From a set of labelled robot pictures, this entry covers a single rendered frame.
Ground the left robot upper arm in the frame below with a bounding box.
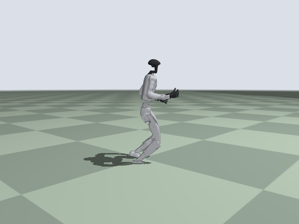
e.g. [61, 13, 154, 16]
[139, 85, 143, 96]

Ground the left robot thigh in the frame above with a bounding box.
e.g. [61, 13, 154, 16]
[149, 110, 160, 140]

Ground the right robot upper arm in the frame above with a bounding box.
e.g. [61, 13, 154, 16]
[147, 76, 157, 99]

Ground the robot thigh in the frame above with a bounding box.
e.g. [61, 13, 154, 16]
[149, 110, 160, 140]
[142, 111, 161, 146]

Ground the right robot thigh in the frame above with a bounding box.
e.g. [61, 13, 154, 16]
[142, 111, 161, 146]

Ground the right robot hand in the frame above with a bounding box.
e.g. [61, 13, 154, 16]
[166, 88, 179, 98]

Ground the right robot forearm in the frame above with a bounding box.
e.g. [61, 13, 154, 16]
[149, 92, 170, 100]

